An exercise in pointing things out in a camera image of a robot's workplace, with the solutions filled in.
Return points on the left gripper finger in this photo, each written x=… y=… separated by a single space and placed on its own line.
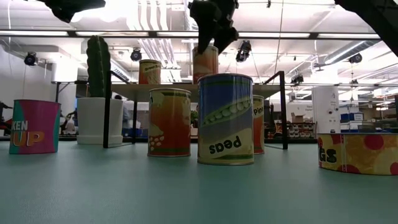
x=81 y=6

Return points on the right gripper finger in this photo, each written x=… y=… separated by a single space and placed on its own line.
x=205 y=21
x=226 y=37

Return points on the orange yellow food can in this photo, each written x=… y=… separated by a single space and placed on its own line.
x=205 y=67

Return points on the orange green beans can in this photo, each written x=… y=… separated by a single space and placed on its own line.
x=150 y=73

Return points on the blue peas can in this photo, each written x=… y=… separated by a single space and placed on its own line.
x=225 y=124

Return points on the orange pineapple can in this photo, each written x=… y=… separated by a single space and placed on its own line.
x=258 y=130

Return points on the orange corn can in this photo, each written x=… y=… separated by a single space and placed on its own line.
x=169 y=124

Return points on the pink chicken soup can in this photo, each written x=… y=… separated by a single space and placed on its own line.
x=34 y=124

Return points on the yellow red-dotted can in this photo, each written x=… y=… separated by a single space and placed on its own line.
x=357 y=154

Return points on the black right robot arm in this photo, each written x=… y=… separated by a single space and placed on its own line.
x=379 y=18

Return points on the black ceiling spotlight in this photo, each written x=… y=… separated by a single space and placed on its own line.
x=297 y=79
x=243 y=51
x=31 y=59
x=136 y=55
x=355 y=58

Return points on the overhead light bar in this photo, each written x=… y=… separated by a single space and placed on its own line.
x=37 y=33

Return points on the green cactus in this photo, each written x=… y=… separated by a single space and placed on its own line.
x=98 y=65

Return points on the cardboard box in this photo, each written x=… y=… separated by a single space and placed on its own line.
x=297 y=118

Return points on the person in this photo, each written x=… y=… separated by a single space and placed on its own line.
x=70 y=124
x=126 y=113

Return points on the white round column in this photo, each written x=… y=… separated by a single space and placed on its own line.
x=326 y=109

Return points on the blue storage bins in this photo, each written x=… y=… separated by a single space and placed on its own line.
x=351 y=117

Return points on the green table mat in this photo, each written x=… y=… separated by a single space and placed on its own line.
x=124 y=193

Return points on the silver ceiling duct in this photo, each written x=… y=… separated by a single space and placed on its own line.
x=342 y=53

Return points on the black aluminium table frame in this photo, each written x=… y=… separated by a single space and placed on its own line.
x=68 y=139

